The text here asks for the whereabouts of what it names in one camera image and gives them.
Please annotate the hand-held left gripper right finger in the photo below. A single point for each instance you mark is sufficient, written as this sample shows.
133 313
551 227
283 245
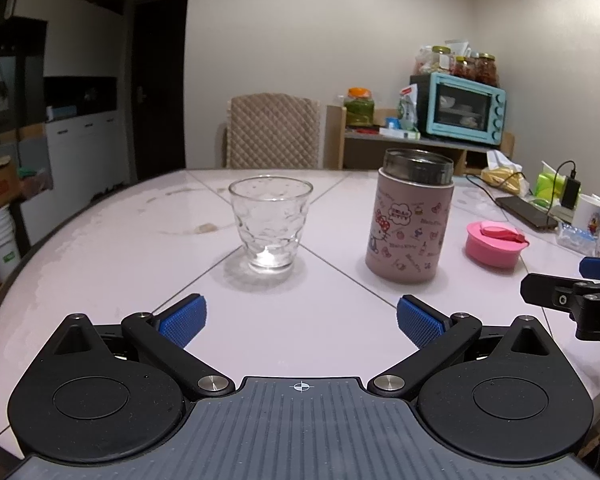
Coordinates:
420 327

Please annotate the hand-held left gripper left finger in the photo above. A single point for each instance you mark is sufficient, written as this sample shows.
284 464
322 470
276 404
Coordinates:
185 321

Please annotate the pink bottle cap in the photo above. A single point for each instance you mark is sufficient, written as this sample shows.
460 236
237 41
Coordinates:
495 247

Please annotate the pink cartoon print bottle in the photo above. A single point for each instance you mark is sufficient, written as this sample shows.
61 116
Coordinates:
407 225

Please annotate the clear glass cup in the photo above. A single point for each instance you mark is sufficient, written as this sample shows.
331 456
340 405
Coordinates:
270 225

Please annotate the clear plastic packet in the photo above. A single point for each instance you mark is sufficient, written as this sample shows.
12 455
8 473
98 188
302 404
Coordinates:
575 237

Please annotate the black charger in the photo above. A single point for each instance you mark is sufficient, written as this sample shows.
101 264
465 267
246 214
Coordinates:
571 192

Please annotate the black phone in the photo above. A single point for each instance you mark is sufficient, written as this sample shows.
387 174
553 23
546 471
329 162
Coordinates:
527 212

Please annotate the green box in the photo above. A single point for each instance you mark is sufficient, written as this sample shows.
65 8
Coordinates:
547 185

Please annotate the yellow tissue pack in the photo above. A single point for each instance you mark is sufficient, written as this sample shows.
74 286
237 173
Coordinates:
505 177

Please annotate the wooden shelf unit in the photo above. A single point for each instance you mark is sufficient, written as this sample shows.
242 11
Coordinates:
405 152

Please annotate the flat white box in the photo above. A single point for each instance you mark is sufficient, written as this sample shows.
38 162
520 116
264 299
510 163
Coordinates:
400 134

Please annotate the stack of white plates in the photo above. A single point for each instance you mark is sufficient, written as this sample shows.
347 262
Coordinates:
0 245

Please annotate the teal toaster oven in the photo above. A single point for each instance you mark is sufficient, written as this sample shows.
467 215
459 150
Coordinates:
462 107

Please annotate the red tool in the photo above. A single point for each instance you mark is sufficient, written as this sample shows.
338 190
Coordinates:
365 131

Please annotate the small blue white box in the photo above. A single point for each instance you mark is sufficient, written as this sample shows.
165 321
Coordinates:
392 124

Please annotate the chair with quilted beige cover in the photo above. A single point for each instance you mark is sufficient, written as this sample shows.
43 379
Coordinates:
272 132

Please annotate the green cloth bundle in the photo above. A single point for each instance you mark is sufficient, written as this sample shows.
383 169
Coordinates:
30 172

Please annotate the green and white bag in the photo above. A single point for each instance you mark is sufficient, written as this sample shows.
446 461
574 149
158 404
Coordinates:
407 110

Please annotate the green jar with orange lid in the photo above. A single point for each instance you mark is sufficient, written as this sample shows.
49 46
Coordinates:
359 110

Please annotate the red filled glass jar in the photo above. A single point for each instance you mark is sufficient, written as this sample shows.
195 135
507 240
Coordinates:
463 69
486 70

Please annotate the grey panel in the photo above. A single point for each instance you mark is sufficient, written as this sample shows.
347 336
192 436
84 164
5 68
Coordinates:
25 150

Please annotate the dark door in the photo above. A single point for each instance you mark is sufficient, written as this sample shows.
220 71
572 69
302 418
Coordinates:
160 85

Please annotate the row of small blue boxes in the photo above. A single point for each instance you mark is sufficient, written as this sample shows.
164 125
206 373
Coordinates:
62 112

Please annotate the clear jar with gold lid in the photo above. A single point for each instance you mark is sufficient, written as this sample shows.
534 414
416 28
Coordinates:
436 62

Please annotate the white paper package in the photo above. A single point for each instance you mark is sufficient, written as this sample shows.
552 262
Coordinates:
459 46

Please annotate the white and black cabinet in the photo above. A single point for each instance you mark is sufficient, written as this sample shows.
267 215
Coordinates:
80 60

